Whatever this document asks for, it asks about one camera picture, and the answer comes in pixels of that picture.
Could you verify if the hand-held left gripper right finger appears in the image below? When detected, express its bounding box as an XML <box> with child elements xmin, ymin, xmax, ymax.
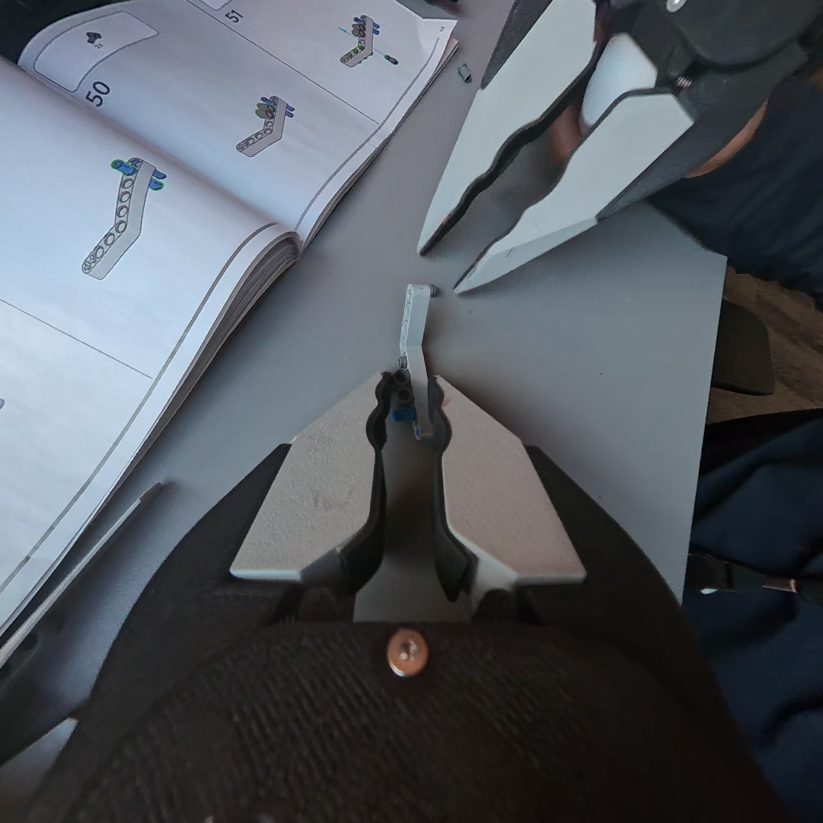
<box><xmin>427</xmin><ymin>375</ymin><xmax>588</xmax><ymax>608</ymax></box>

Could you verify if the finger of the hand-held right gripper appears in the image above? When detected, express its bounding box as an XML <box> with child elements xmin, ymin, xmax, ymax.
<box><xmin>453</xmin><ymin>89</ymin><xmax>708</xmax><ymax>295</ymax></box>
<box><xmin>417</xmin><ymin>0</ymin><xmax>603</xmax><ymax>256</ymax></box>

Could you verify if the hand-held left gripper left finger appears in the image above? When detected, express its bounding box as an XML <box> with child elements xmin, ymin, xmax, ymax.
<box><xmin>229</xmin><ymin>372</ymin><xmax>396</xmax><ymax>595</ymax></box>

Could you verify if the light grey bent lego beam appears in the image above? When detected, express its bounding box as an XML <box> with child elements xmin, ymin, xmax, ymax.
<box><xmin>397</xmin><ymin>283</ymin><xmax>433</xmax><ymax>441</ymax></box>

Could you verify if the person's right forearm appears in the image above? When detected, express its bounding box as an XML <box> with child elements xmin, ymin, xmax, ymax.
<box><xmin>649</xmin><ymin>71</ymin><xmax>823</xmax><ymax>303</ymax></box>

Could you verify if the lego instruction booklet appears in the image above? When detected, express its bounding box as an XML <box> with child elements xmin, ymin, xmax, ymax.
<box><xmin>0</xmin><ymin>0</ymin><xmax>460</xmax><ymax>634</ymax></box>

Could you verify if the person's right hand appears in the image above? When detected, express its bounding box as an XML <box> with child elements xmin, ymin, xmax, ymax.
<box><xmin>550</xmin><ymin>111</ymin><xmax>767</xmax><ymax>180</ymax></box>

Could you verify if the thin grey flat board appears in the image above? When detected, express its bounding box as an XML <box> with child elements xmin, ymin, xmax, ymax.
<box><xmin>0</xmin><ymin>481</ymin><xmax>165</xmax><ymax>664</ymax></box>

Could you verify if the person's navy clothing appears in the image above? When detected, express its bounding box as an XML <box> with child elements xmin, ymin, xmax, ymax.
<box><xmin>682</xmin><ymin>418</ymin><xmax>823</xmax><ymax>823</ymax></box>

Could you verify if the black strap with buckle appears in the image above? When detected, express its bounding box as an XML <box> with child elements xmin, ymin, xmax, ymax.
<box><xmin>697</xmin><ymin>556</ymin><xmax>823</xmax><ymax>600</ymax></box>

